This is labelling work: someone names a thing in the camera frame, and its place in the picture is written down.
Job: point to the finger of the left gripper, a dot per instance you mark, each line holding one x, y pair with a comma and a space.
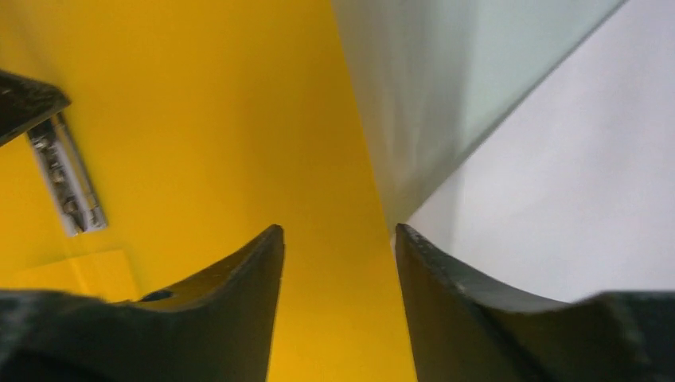
26, 102

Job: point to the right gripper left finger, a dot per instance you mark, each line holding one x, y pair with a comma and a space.
215, 325

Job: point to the metal folder clip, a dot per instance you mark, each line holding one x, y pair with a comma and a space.
66, 177

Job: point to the orange plastic folder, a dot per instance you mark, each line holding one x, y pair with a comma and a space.
201, 123

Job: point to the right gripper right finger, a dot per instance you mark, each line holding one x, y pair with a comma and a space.
467, 326

